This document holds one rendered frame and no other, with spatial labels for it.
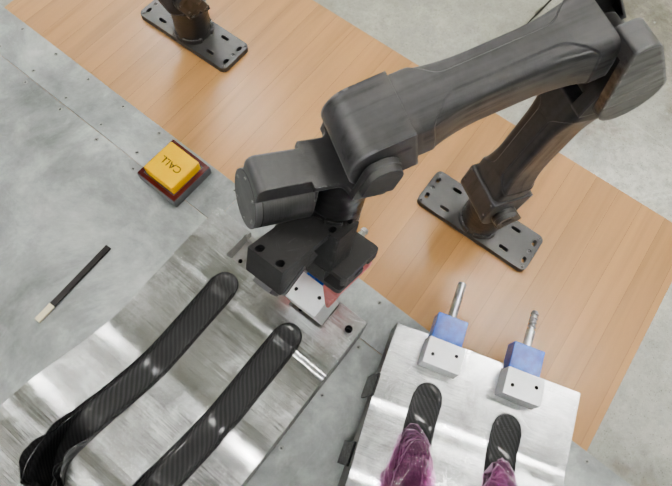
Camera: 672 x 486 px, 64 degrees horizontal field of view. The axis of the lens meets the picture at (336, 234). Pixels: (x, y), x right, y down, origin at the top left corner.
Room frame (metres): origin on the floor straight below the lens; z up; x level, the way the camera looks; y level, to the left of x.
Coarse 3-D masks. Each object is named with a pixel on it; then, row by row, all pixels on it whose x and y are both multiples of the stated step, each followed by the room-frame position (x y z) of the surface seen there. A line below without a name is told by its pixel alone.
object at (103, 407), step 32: (224, 288) 0.18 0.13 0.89; (192, 320) 0.13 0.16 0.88; (160, 352) 0.09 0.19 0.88; (256, 352) 0.11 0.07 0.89; (288, 352) 0.11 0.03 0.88; (128, 384) 0.04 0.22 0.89; (256, 384) 0.07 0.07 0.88; (64, 416) 0.00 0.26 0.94; (96, 416) 0.00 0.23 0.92; (224, 416) 0.03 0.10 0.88; (32, 448) -0.04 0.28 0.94; (64, 448) -0.04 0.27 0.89; (192, 448) -0.01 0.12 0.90; (32, 480) -0.07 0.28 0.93; (64, 480) -0.07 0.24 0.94; (160, 480) -0.05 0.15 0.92
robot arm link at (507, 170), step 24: (552, 96) 0.38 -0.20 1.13; (576, 96) 0.37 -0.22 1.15; (528, 120) 0.38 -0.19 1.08; (552, 120) 0.36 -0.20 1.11; (576, 120) 0.35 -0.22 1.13; (504, 144) 0.38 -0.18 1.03; (528, 144) 0.36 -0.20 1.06; (552, 144) 0.36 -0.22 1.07; (480, 168) 0.38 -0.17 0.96; (504, 168) 0.36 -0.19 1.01; (528, 168) 0.35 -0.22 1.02; (480, 192) 0.36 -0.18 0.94; (504, 192) 0.34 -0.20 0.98; (528, 192) 0.36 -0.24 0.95; (480, 216) 0.33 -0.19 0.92
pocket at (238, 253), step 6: (246, 234) 0.26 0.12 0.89; (240, 240) 0.25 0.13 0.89; (246, 240) 0.26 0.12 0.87; (252, 240) 0.26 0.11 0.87; (234, 246) 0.24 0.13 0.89; (240, 246) 0.25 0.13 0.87; (246, 246) 0.25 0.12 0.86; (234, 252) 0.24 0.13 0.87; (240, 252) 0.24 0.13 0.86; (246, 252) 0.24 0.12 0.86; (234, 258) 0.23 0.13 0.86; (240, 258) 0.23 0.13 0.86; (246, 258) 0.24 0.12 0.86; (240, 264) 0.23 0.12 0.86; (246, 270) 0.22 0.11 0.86
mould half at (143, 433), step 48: (192, 240) 0.24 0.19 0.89; (144, 288) 0.16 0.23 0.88; (192, 288) 0.17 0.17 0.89; (240, 288) 0.18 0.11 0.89; (96, 336) 0.09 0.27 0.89; (144, 336) 0.10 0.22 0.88; (240, 336) 0.12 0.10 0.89; (336, 336) 0.14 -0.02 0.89; (48, 384) 0.03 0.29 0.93; (96, 384) 0.04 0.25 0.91; (192, 384) 0.06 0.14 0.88; (288, 384) 0.07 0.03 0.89; (0, 432) -0.03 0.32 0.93; (144, 432) -0.01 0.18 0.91; (240, 432) 0.01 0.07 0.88; (0, 480) -0.08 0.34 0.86; (96, 480) -0.06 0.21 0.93; (192, 480) -0.05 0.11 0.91; (240, 480) -0.04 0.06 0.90
